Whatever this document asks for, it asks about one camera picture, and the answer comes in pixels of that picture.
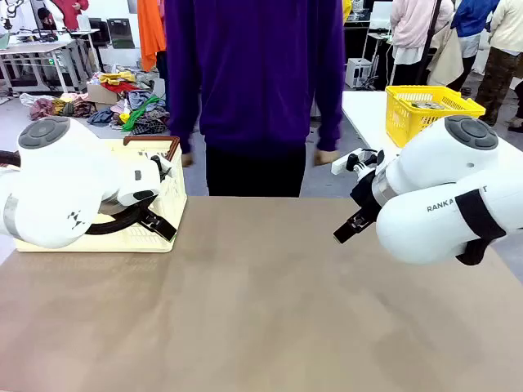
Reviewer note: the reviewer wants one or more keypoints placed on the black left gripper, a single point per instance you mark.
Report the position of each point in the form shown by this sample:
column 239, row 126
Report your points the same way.
column 150, row 210

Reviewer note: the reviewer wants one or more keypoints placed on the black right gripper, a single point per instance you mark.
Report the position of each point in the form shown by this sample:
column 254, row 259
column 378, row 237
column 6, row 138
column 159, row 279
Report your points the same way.
column 365, row 196

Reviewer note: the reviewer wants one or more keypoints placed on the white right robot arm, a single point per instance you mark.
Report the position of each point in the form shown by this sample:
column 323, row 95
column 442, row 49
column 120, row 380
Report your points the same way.
column 433, row 171

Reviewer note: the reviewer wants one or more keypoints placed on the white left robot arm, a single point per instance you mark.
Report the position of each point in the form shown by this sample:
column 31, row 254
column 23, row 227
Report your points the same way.
column 61, row 183

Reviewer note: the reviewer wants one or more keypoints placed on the purple-sleeved right forearm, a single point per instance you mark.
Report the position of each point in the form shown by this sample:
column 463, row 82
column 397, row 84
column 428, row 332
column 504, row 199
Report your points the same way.
column 180, row 122

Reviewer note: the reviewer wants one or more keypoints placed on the purple-sleeved left forearm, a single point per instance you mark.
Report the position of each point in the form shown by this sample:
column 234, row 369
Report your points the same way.
column 330, row 122

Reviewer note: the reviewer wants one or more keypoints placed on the cream basket with brown rim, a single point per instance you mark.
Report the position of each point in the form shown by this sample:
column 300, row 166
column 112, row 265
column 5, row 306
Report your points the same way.
column 173, row 192

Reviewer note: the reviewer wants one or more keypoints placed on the yellow plastic basket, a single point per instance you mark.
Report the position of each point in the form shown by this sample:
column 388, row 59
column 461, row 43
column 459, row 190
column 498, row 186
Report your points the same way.
column 404, row 122

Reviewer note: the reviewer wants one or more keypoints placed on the silver can in basket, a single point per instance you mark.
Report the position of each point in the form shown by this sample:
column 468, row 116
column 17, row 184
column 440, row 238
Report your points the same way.
column 437, row 106

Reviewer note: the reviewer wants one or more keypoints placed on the person's right hand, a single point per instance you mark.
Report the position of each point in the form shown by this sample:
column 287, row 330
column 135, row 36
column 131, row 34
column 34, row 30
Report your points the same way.
column 187, row 160

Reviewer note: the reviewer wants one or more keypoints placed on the person's left hand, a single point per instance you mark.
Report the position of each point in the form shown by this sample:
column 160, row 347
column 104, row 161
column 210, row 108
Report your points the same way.
column 325, row 158

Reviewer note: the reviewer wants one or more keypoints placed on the white table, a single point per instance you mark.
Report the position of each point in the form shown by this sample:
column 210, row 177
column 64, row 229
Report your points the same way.
column 367, row 118

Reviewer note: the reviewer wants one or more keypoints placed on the green cloth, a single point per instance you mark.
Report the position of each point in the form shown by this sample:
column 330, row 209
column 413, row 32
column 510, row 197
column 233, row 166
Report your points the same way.
column 141, row 112

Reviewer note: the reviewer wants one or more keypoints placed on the cardboard box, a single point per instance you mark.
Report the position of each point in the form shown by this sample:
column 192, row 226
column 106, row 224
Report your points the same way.
column 102, row 94

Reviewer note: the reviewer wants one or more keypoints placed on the pile of colourful clothes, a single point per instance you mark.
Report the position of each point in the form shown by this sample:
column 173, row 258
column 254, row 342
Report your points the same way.
column 73, row 106

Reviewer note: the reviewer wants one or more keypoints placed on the white box appliance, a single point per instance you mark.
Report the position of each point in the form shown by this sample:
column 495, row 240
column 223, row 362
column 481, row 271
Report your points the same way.
column 358, row 72

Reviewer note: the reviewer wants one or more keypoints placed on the person in purple sweater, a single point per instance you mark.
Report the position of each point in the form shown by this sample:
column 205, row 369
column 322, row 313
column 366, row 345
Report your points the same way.
column 253, row 81

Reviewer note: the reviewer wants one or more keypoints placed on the beige hanging bag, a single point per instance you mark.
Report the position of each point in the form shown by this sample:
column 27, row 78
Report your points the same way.
column 447, row 57

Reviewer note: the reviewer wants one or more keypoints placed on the dark storage crate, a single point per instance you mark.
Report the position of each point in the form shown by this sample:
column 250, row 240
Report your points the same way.
column 121, row 32

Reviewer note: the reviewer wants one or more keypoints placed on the person in orange top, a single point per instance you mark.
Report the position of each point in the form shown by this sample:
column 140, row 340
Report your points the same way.
column 150, row 28

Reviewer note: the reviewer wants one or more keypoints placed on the person in pink sweater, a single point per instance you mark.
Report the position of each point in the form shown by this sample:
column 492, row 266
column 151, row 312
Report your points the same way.
column 412, row 24

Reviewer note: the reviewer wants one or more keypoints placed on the person in red top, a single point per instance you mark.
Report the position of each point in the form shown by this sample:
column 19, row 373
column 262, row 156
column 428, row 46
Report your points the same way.
column 71, row 12

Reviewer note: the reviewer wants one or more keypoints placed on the person in cream top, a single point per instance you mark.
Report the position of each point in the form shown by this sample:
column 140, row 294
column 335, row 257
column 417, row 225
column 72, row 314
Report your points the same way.
column 504, row 49

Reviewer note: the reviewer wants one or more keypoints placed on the person in blue jacket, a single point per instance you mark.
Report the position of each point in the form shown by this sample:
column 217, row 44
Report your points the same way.
column 474, row 20

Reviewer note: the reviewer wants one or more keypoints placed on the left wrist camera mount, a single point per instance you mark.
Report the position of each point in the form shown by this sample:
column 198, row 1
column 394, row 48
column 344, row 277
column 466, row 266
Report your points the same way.
column 162, row 167

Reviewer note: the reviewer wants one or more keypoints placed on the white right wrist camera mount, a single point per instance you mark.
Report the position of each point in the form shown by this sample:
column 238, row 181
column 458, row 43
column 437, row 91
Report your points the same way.
column 353, row 161

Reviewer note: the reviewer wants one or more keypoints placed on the white metal-frame desk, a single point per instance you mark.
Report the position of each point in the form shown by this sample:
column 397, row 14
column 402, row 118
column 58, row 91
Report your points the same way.
column 37, row 49

